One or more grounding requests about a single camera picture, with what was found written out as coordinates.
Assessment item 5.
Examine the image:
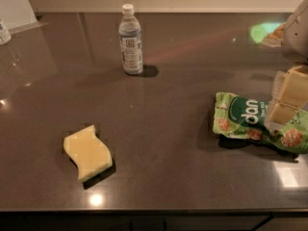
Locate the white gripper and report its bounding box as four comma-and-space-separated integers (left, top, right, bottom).
264, 0, 308, 133

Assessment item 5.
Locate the white board leaning on wall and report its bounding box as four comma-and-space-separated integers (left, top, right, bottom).
0, 0, 37, 29

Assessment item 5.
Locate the clear plastic water bottle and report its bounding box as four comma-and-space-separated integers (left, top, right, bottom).
118, 4, 143, 75

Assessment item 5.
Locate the green rice chip bag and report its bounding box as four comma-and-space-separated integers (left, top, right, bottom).
213, 92, 308, 154

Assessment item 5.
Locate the yellow sponge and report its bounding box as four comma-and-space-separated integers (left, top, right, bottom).
64, 125, 113, 183

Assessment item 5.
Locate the white container at left edge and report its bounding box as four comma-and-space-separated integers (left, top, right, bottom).
0, 18, 12, 45

